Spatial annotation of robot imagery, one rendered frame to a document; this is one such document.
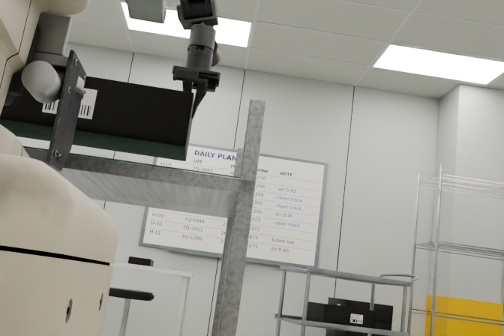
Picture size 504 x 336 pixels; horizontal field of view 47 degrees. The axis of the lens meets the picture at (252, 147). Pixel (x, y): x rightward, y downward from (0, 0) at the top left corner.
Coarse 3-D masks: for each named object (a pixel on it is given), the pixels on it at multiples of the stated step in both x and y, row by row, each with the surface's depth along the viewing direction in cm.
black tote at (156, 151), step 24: (24, 96) 113; (96, 96) 115; (120, 96) 115; (144, 96) 116; (168, 96) 116; (192, 96) 117; (0, 120) 113; (24, 120) 112; (48, 120) 113; (96, 120) 114; (120, 120) 114; (144, 120) 115; (168, 120) 115; (192, 120) 133; (72, 144) 129; (96, 144) 125; (120, 144) 121; (144, 144) 118; (168, 144) 114
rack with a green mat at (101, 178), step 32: (256, 128) 107; (96, 160) 103; (256, 160) 106; (96, 192) 131; (128, 192) 123; (160, 192) 117; (192, 192) 111; (224, 192) 106; (224, 256) 143; (224, 288) 101; (224, 320) 99
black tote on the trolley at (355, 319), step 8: (312, 304) 422; (320, 304) 410; (328, 304) 404; (312, 312) 420; (320, 312) 407; (328, 312) 402; (336, 312) 404; (344, 312) 406; (352, 312) 408; (360, 312) 410; (368, 312) 412; (312, 320) 417; (320, 320) 405; (328, 320) 401; (336, 320) 403; (344, 320) 405; (352, 320) 407; (360, 320) 409; (368, 320) 411
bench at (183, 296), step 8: (112, 264) 418; (120, 264) 419; (128, 264) 419; (160, 272) 420; (168, 272) 420; (176, 272) 421; (184, 272) 421; (192, 272) 421; (184, 280) 423; (184, 288) 422; (184, 296) 420; (184, 304) 481; (176, 320) 416; (176, 328) 415
